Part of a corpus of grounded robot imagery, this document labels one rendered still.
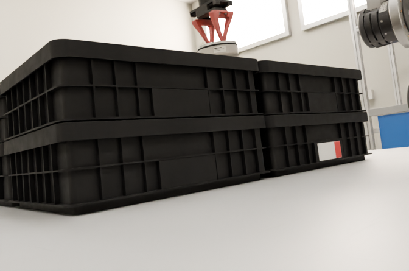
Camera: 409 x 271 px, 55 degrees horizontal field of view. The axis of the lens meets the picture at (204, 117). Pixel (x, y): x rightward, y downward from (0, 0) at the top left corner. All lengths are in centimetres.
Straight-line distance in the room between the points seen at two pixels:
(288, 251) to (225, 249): 4
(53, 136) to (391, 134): 259
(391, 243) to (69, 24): 421
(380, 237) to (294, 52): 410
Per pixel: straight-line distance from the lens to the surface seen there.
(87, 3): 457
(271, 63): 80
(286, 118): 80
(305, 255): 24
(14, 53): 405
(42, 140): 59
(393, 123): 293
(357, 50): 305
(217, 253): 26
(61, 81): 55
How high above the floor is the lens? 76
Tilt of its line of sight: 5 degrees up
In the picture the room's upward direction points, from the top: 6 degrees counter-clockwise
